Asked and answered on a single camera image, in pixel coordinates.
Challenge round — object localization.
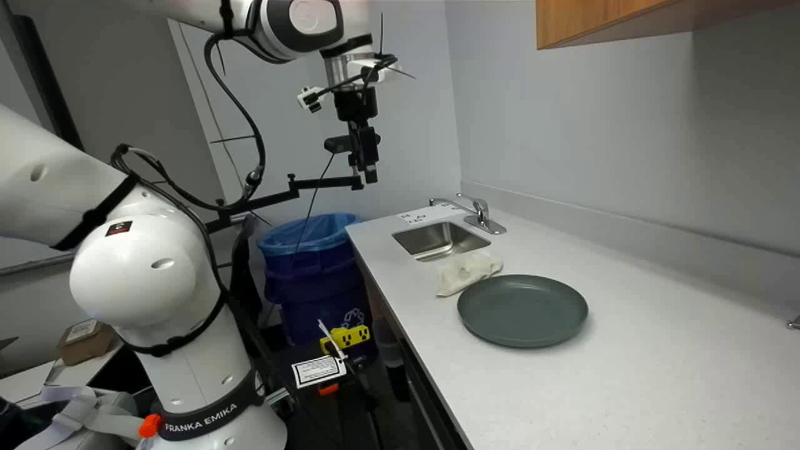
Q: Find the dark base cabinet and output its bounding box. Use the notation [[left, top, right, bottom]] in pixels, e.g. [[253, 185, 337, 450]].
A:
[[357, 256, 472, 450]]

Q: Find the white labelled box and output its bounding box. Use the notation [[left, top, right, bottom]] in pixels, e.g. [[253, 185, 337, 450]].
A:
[[288, 355, 349, 393]]

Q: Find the grey strap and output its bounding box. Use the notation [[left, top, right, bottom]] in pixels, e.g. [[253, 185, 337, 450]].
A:
[[14, 383, 144, 450]]

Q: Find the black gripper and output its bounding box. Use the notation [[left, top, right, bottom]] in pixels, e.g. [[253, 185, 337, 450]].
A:
[[333, 85, 383, 186]]

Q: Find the orange knob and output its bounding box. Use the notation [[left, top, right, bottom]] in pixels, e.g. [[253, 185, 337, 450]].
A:
[[136, 413, 163, 443]]

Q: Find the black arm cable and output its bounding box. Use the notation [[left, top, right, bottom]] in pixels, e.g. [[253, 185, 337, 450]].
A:
[[111, 0, 271, 231]]

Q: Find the chrome faucet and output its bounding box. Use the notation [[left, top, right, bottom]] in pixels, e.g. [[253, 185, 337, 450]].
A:
[[427, 194, 508, 236]]

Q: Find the steel sink basin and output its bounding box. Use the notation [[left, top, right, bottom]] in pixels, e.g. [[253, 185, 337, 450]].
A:
[[391, 220, 494, 263]]

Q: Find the yellow and black tool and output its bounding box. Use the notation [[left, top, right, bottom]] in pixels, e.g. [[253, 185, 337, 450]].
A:
[[319, 321, 376, 359]]

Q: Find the cardboard box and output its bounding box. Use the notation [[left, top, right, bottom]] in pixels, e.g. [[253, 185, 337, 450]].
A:
[[57, 319, 121, 366]]

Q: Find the wooden wall cabinet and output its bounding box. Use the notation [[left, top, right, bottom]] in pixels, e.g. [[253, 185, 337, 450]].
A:
[[536, 0, 800, 50]]

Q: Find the blue trash bin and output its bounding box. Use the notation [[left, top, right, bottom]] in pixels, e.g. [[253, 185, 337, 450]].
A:
[[254, 210, 372, 353]]

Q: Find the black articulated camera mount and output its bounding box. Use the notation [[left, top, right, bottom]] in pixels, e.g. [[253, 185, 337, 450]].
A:
[[206, 170, 367, 235]]

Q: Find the grey round plate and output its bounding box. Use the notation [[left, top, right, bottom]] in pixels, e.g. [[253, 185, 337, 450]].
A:
[[454, 273, 589, 353]]

